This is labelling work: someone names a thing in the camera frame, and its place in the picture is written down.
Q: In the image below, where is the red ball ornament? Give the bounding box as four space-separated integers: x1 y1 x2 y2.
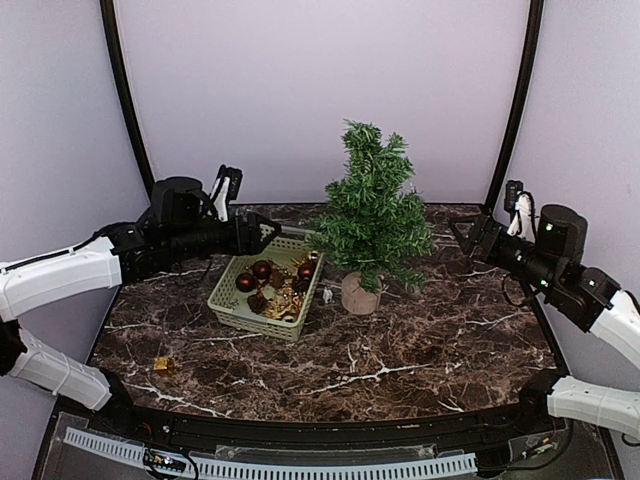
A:
297 261 316 281
235 272 258 293
251 260 272 281

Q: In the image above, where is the small green christmas tree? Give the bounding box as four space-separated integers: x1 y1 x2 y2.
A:
307 120 432 293

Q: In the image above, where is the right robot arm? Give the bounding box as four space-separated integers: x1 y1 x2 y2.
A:
449 204 639 437

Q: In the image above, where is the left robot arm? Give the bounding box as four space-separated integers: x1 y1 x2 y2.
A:
1 167 282 436

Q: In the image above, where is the wooden tree base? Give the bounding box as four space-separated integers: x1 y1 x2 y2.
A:
341 272 381 315

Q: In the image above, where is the beige plastic basket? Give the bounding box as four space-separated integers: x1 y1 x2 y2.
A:
207 227 324 342

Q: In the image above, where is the brown pine cone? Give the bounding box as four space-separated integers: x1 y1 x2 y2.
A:
246 293 269 315

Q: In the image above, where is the gold ornaments pile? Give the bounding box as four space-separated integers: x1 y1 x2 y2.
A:
262 250 319 323

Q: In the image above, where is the gold gift box ornament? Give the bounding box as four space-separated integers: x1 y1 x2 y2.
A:
153 357 176 377

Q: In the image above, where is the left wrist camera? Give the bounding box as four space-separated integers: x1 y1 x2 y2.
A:
210 165 243 222

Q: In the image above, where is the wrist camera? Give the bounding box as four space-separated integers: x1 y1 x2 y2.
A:
210 165 243 222
504 180 537 238

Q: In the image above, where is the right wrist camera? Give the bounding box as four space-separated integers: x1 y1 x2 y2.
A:
504 180 537 238

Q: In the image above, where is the black front rail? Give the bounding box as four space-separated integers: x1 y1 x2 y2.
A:
93 366 570 451

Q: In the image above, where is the right black frame post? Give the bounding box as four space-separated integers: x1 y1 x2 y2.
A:
483 0 545 214

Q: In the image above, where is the black frame post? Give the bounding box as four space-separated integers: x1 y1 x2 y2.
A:
483 0 545 214
99 0 155 197

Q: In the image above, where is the left black frame post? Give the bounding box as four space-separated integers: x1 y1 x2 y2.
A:
99 0 155 197

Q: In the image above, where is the white cable duct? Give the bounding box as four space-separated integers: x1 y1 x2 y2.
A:
62 427 478 479

